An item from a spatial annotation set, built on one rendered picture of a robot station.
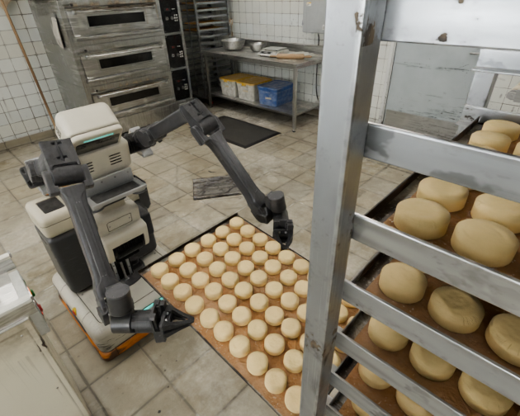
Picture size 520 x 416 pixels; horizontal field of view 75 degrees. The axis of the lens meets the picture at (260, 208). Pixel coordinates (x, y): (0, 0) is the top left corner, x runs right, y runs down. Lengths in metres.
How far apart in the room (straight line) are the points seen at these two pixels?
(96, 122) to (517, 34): 1.38
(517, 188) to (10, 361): 1.40
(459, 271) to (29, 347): 1.31
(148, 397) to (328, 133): 1.84
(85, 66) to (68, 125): 3.18
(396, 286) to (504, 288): 0.12
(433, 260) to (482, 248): 0.04
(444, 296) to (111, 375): 1.91
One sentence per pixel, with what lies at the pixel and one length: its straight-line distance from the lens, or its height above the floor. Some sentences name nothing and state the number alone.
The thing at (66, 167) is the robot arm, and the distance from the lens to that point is 1.04.
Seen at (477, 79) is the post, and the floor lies 1.56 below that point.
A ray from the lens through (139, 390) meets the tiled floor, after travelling 2.05.
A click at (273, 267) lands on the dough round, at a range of 1.01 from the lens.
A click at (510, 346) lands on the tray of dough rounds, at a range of 0.40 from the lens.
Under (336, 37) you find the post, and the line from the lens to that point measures 0.26.
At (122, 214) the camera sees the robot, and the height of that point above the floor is 0.82.
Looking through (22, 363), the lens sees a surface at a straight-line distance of 1.46.
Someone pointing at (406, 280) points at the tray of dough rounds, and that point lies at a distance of 0.42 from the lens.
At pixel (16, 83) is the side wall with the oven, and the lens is 5.51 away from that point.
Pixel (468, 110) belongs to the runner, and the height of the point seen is 1.51.
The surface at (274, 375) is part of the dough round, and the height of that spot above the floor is 0.99.
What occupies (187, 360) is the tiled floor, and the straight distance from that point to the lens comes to 2.06.
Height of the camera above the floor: 1.70
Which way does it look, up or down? 34 degrees down
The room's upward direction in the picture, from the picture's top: 2 degrees counter-clockwise
